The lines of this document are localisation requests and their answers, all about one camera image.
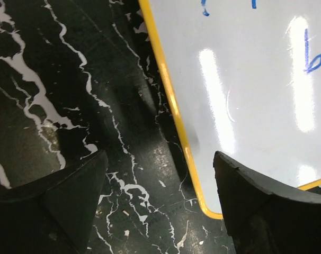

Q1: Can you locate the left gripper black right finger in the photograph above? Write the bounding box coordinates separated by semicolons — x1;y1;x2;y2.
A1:
213;151;321;253

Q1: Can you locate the white board with orange frame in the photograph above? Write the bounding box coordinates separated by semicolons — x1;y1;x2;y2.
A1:
139;1;321;220

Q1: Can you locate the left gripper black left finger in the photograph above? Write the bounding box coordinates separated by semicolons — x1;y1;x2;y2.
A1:
0;151;108;253

